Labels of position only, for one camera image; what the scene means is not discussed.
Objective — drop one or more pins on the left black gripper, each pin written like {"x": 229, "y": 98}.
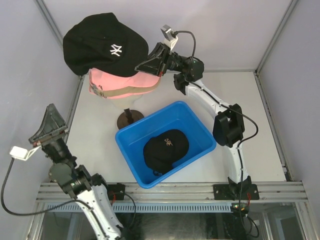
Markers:
{"x": 52, "y": 123}

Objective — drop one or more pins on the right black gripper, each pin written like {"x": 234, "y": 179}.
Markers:
{"x": 158, "y": 63}

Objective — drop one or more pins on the pink baseball cap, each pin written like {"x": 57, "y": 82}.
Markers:
{"x": 127, "y": 95}

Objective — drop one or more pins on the dark cap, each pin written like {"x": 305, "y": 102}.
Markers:
{"x": 100, "y": 41}

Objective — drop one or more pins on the dark round wooden stand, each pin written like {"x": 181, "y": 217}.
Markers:
{"x": 128, "y": 117}

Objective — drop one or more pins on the blue plastic bin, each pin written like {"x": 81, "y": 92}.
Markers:
{"x": 177, "y": 115}

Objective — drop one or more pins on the beige cap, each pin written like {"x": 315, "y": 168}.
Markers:
{"x": 122, "y": 91}

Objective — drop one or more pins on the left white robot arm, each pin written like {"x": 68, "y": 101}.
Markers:
{"x": 89, "y": 192}

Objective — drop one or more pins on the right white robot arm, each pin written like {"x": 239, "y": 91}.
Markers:
{"x": 228, "y": 126}

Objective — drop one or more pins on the beige mannequin head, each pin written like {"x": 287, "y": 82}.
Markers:
{"x": 125, "y": 102}

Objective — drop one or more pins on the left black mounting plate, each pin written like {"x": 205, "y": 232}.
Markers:
{"x": 115, "y": 191}

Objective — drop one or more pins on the black mounting plate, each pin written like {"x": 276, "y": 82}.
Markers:
{"x": 115, "y": 191}
{"x": 222, "y": 191}

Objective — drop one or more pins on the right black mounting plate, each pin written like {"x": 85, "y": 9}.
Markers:
{"x": 222, "y": 191}

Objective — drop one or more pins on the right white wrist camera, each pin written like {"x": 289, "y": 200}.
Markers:
{"x": 170, "y": 38}

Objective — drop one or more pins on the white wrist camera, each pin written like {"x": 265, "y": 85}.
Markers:
{"x": 19, "y": 153}
{"x": 170, "y": 38}

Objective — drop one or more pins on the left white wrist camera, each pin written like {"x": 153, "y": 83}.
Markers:
{"x": 19, "y": 153}

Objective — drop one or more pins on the aluminium mounting rail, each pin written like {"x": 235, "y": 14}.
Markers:
{"x": 202, "y": 192}

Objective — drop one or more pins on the perforated grey cable duct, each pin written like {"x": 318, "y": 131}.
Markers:
{"x": 201, "y": 207}

